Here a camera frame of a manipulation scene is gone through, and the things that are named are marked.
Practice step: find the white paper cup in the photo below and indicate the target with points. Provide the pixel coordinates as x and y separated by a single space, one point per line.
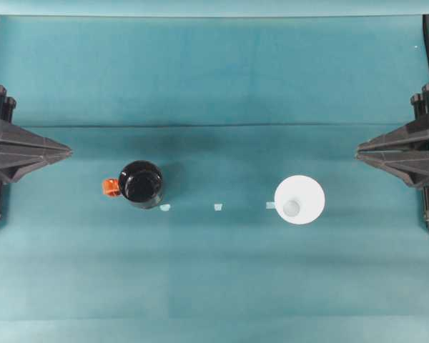
300 189

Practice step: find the small white paper scrap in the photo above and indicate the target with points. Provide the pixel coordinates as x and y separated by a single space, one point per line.
219 207
164 207
270 206

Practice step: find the blue-green table cloth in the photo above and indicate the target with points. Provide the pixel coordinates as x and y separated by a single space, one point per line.
214 89

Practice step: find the grey-green backdrop sheet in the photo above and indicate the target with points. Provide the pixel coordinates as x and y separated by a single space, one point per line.
214 7

